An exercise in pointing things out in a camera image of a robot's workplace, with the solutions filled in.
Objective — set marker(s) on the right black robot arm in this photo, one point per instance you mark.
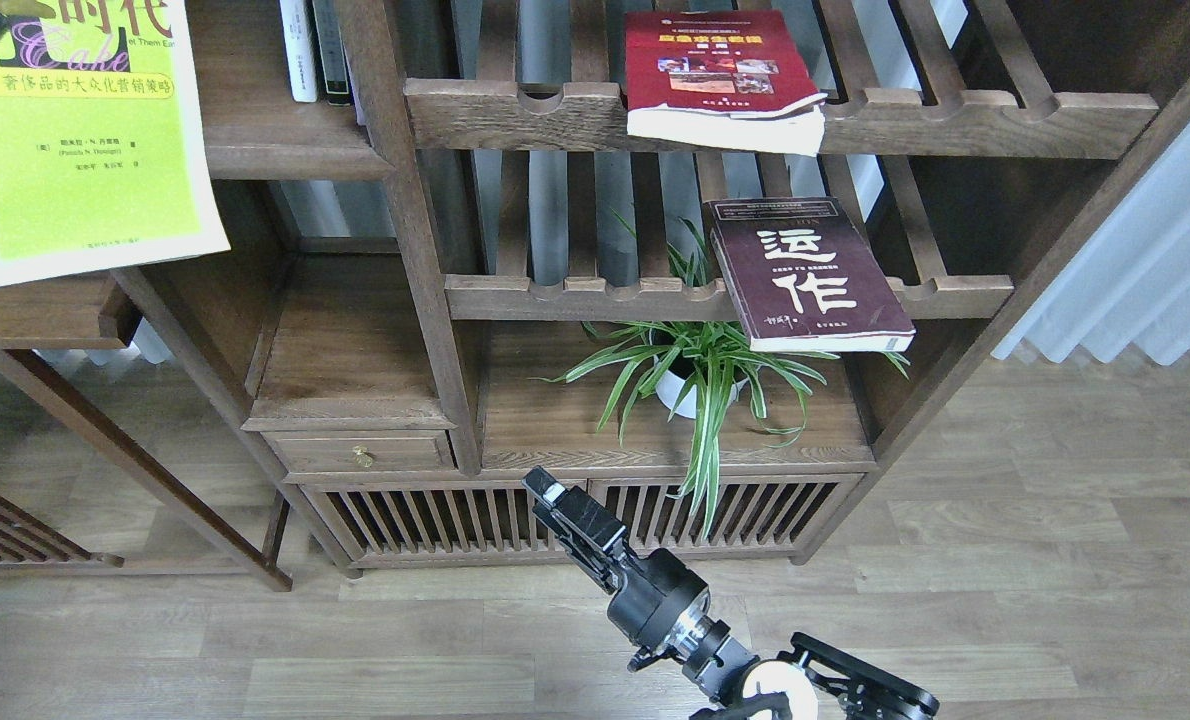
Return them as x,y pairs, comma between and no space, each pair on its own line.
740,684

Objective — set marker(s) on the red cover book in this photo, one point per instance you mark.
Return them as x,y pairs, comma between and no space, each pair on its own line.
731,80

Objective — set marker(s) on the dark maroon book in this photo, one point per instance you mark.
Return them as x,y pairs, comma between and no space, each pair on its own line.
803,279

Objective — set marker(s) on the yellow green cover book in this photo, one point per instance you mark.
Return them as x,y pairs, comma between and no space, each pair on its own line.
102,158

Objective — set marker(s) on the green spider plant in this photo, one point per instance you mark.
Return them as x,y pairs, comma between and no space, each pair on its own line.
635,346

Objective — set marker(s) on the white curtain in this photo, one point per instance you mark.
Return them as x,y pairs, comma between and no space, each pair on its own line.
1129,287

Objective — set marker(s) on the white upright book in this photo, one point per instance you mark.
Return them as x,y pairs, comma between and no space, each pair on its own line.
296,24

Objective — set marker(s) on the dark wooden bookshelf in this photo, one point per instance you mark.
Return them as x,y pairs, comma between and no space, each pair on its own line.
401,285

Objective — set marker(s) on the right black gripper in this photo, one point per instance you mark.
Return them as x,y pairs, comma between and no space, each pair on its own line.
657,602

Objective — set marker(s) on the brass drawer knob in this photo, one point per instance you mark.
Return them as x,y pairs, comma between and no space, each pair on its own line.
363,457

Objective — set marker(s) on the dark upright book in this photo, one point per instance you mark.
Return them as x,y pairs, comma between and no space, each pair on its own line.
336,82

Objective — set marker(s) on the white plant pot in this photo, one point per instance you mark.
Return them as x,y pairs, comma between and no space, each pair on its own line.
695,387

